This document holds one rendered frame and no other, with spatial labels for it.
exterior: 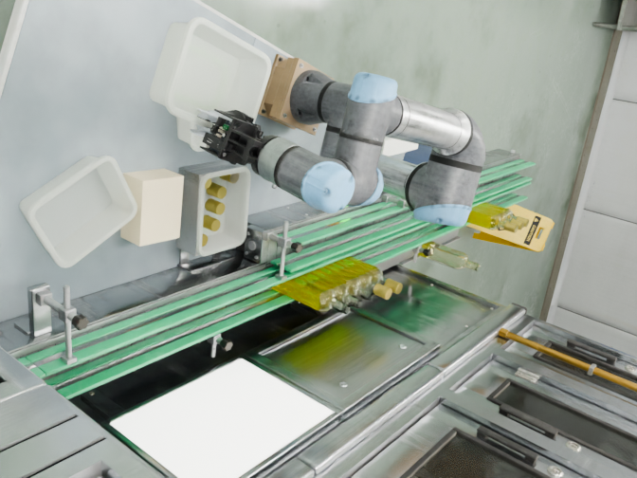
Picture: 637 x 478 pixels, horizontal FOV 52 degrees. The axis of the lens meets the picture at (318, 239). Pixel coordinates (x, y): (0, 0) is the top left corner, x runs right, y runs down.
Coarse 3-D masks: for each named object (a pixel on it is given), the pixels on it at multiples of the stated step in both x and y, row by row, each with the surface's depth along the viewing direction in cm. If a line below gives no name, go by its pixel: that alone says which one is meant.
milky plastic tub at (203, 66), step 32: (192, 32) 110; (224, 32) 116; (160, 64) 114; (192, 64) 121; (224, 64) 127; (256, 64) 128; (160, 96) 113; (192, 96) 123; (224, 96) 130; (256, 96) 128
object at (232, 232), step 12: (240, 168) 171; (204, 180) 162; (216, 180) 175; (240, 180) 176; (204, 192) 163; (228, 192) 179; (240, 192) 176; (204, 204) 174; (228, 204) 180; (240, 204) 178; (216, 216) 179; (228, 216) 181; (240, 216) 179; (204, 228) 177; (228, 228) 182; (240, 228) 180; (216, 240) 178; (228, 240) 179; (240, 240) 180; (204, 252) 170; (216, 252) 173
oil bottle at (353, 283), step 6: (318, 270) 192; (324, 270) 191; (330, 270) 192; (336, 270) 192; (330, 276) 189; (336, 276) 188; (342, 276) 189; (348, 276) 189; (354, 276) 190; (342, 282) 187; (348, 282) 186; (354, 282) 187; (354, 288) 186; (354, 294) 187
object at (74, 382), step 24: (408, 240) 241; (216, 312) 173; (240, 312) 175; (264, 312) 177; (168, 336) 159; (192, 336) 160; (96, 360) 146; (120, 360) 148; (144, 360) 148; (48, 384) 136; (72, 384) 137; (96, 384) 138
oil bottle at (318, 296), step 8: (296, 280) 183; (304, 280) 184; (312, 280) 184; (272, 288) 189; (280, 288) 187; (288, 288) 184; (296, 288) 182; (304, 288) 180; (312, 288) 179; (320, 288) 180; (328, 288) 180; (288, 296) 185; (296, 296) 183; (304, 296) 181; (312, 296) 179; (320, 296) 177; (328, 296) 177; (336, 296) 179; (312, 304) 180; (320, 304) 178; (328, 304) 178
